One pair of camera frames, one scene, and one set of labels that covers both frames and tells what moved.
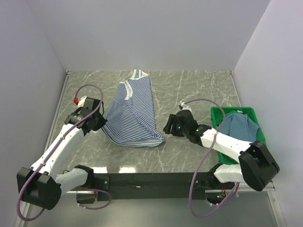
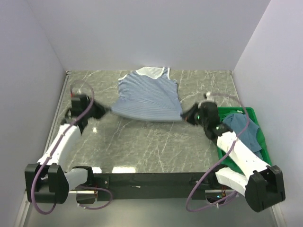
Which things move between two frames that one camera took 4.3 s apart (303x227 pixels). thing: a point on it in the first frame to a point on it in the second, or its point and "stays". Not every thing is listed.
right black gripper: x=173 y=120 to x=188 y=116
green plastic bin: x=217 y=113 stays
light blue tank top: x=238 y=125 stays
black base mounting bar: x=167 y=186 stays
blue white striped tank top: x=130 y=120 to x=148 y=93
